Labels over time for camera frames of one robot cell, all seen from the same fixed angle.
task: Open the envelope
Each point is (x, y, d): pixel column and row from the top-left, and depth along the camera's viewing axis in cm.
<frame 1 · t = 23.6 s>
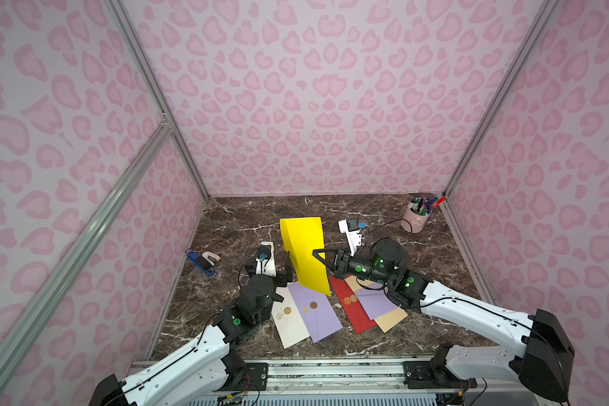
left hand: (275, 250, 75), fingers open
right hand: (312, 258, 64), fingers closed
yellow envelope: (301, 237, 69), point 32 cm above the table
left purple envelope: (316, 311, 88), on the table
white envelope: (287, 318, 86), on the table
red envelope: (353, 308, 88), on the table
beige envelope: (384, 322, 85), on the table
pink pen cup: (414, 222, 104), point 7 cm above the table
blue stapler: (205, 260, 99), point 2 cm above the table
green marker: (419, 203, 102), point 13 cm above the table

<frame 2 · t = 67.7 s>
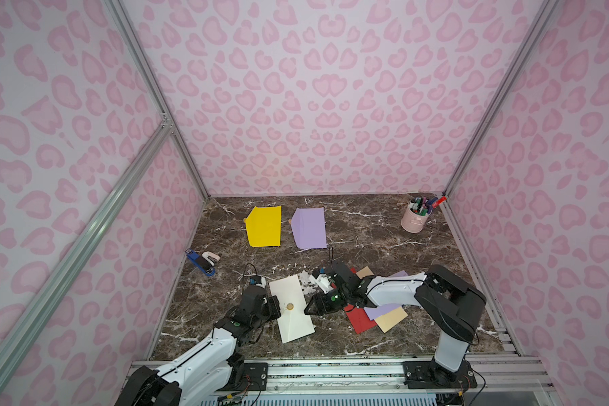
left hand: (281, 299, 88), fingers closed
right hand: (309, 313, 84), fingers open
yellow envelope: (263, 227, 113), on the table
left purple envelope: (309, 227, 111), on the table
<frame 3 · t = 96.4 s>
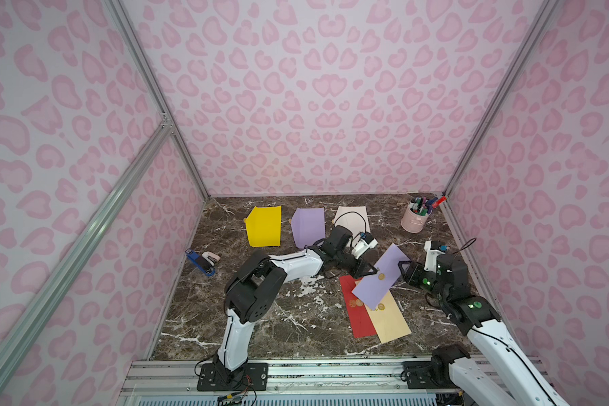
left hand: (376, 269, 84), fingers closed
right hand: (402, 263, 79), fingers open
white envelope: (355, 215, 80), point 27 cm above the table
beige envelope: (388, 320, 86), on the table
right purple envelope: (374, 289, 86), point 7 cm above the table
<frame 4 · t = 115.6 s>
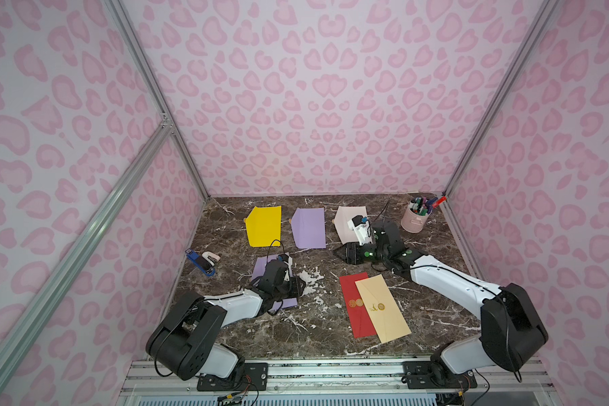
left hand: (303, 281, 91), fingers open
right hand: (335, 252, 82), fingers open
